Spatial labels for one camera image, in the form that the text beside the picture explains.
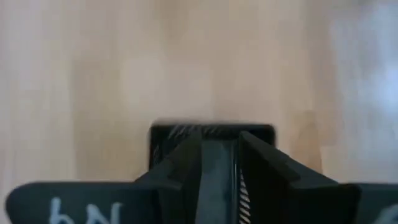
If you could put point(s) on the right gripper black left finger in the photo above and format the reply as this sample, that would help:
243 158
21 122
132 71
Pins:
140 202

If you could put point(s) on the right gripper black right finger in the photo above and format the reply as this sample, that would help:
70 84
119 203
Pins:
295 199

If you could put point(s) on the black plastic slotted basket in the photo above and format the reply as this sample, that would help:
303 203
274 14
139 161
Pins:
217 186

